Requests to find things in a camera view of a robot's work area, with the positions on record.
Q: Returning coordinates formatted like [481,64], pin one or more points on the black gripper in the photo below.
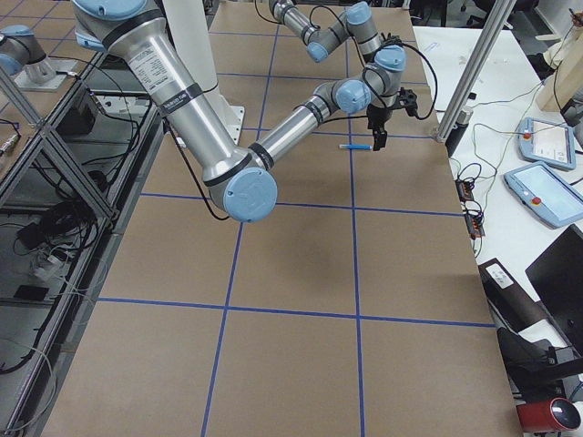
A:
[377,116]

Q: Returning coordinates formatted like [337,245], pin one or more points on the blue highlighter pen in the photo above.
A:
[355,147]

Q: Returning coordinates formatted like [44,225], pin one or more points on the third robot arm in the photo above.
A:
[19,49]

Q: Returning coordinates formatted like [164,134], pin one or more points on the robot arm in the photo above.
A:
[239,179]
[328,27]

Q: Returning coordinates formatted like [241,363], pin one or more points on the black water bottle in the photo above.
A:
[460,126]

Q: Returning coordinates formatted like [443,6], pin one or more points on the far teach pendant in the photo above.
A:
[552,143]

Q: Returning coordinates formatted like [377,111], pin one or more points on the teach pendant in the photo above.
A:
[552,143]
[546,194]

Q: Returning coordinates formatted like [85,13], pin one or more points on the near teach pendant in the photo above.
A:
[546,194]

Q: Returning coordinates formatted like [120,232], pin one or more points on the black laptop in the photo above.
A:
[556,276]

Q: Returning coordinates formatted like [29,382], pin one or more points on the red cylinder speaker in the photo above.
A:
[553,415]

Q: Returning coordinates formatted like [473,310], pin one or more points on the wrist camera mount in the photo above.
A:
[407,100]

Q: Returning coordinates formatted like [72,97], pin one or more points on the aluminium frame post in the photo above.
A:
[484,44]

